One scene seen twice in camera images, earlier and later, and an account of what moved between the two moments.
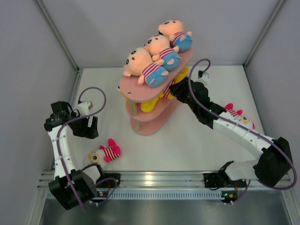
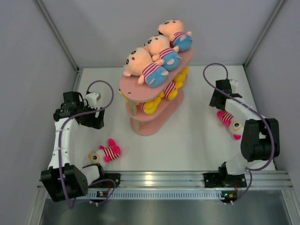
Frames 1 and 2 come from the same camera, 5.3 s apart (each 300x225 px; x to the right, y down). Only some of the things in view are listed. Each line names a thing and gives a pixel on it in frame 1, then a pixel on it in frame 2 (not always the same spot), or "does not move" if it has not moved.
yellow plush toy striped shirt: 184,73 does not move
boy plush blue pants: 158,47 does not move
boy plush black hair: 138,62 does not move
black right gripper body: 183,95 -> 214,102
